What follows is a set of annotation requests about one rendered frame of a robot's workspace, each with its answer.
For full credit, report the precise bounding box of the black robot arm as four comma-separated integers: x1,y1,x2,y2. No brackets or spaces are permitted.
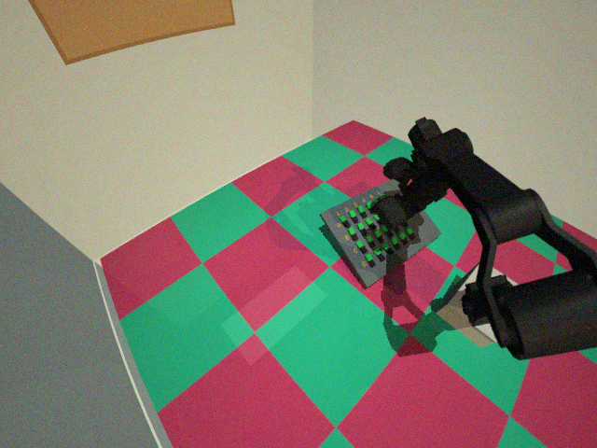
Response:
383,117,597,360

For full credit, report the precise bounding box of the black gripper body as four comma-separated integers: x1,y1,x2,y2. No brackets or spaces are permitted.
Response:
372,172,447,231

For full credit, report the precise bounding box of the grey switch panel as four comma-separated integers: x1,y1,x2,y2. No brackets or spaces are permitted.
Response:
319,179,441,288

